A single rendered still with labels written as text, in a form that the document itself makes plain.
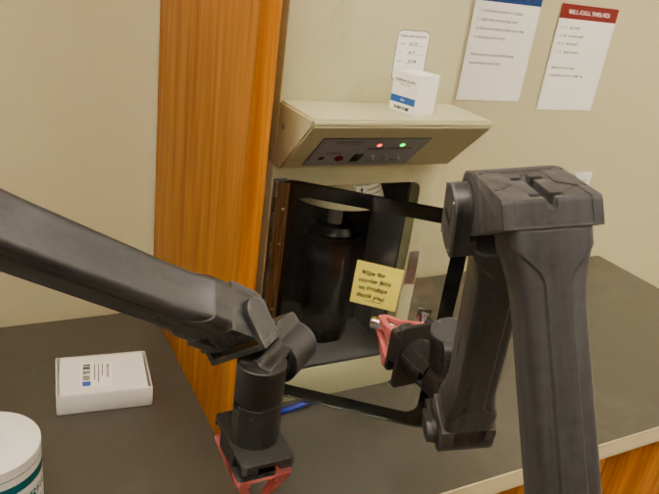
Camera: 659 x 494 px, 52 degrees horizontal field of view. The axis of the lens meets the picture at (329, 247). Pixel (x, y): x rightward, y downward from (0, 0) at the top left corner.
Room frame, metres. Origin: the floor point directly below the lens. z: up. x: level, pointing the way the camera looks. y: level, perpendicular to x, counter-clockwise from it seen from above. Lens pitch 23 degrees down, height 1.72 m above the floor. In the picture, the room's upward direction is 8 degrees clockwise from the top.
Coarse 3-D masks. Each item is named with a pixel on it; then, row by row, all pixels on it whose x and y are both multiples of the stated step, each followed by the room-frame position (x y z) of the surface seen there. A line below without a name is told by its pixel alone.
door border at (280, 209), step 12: (288, 192) 1.00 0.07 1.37; (276, 204) 1.00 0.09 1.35; (276, 216) 1.00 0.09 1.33; (276, 228) 1.00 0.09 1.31; (276, 240) 1.00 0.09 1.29; (276, 252) 1.00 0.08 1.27; (276, 264) 1.00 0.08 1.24; (276, 276) 1.00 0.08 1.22; (264, 288) 1.00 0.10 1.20; (276, 288) 1.00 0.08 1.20; (276, 300) 1.00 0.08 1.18; (276, 312) 1.00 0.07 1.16
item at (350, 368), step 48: (336, 192) 0.98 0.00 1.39; (288, 240) 0.99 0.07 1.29; (336, 240) 0.98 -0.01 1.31; (384, 240) 0.97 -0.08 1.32; (432, 240) 0.96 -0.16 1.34; (288, 288) 0.99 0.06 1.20; (336, 288) 0.98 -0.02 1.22; (432, 288) 0.96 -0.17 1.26; (336, 336) 0.98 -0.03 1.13; (384, 336) 0.97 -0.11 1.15; (288, 384) 0.99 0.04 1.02; (336, 384) 0.98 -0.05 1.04; (384, 384) 0.97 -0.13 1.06
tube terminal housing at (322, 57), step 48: (288, 0) 1.01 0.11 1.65; (336, 0) 1.04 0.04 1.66; (384, 0) 1.09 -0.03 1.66; (432, 0) 1.13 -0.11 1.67; (288, 48) 1.01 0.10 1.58; (336, 48) 1.05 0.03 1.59; (384, 48) 1.09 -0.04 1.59; (432, 48) 1.14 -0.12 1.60; (288, 96) 1.01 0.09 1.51; (336, 96) 1.06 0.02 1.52; (384, 96) 1.10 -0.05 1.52
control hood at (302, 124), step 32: (288, 128) 0.97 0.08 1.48; (320, 128) 0.92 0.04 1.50; (352, 128) 0.94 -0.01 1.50; (384, 128) 0.97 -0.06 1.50; (416, 128) 1.00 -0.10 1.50; (448, 128) 1.03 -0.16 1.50; (480, 128) 1.06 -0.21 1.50; (288, 160) 0.97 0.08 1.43; (416, 160) 1.10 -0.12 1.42; (448, 160) 1.13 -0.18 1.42
